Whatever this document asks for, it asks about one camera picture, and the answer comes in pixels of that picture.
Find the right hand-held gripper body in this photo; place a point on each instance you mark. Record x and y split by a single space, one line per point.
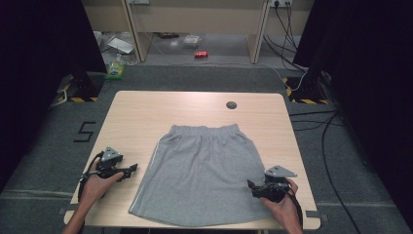
276 187

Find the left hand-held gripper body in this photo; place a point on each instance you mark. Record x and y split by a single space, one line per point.
109 159

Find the grey shorts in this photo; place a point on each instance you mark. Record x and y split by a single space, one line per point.
201 175

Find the person's right hand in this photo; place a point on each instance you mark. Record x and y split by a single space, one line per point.
285 208

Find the person's left hand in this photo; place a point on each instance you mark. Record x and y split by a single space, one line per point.
95 187

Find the black stand base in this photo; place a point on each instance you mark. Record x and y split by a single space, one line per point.
87 86
308 89

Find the grey round table grommet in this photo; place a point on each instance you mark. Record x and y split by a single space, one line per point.
231 105

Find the green plastic packet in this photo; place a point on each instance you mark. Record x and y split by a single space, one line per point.
115 70

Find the white plastic bag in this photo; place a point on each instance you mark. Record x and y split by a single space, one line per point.
120 45

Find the black curtain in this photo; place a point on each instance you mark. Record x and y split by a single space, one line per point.
39 65
373 81

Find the red drink can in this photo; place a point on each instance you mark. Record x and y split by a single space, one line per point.
201 54

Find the clear plastic container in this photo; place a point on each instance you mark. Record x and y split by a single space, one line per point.
191 41

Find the white wall socket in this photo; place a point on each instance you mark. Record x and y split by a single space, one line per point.
281 2

